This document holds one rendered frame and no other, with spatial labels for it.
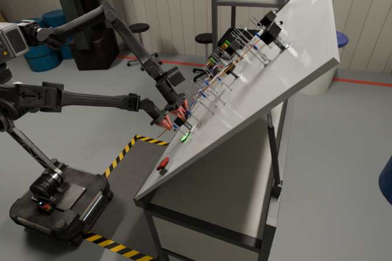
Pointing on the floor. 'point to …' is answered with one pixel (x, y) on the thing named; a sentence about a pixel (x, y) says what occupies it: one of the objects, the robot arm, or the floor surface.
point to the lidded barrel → (324, 81)
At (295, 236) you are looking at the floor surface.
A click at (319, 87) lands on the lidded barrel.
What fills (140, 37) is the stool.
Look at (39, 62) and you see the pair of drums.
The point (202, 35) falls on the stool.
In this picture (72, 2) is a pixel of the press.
